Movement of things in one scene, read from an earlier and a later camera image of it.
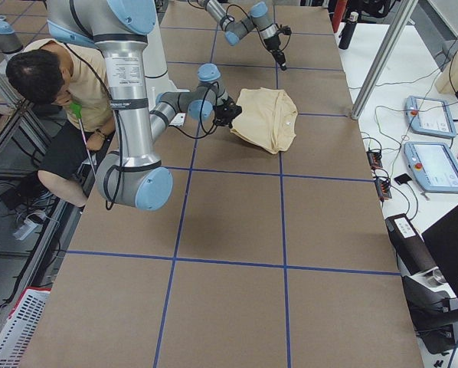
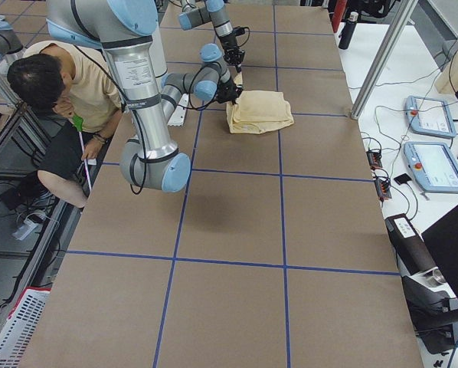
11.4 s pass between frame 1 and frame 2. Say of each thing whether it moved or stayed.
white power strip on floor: stayed
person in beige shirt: stayed
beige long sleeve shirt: moved
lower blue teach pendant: stayed
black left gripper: moved
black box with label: stayed
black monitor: stayed
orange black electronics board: stayed
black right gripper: moved
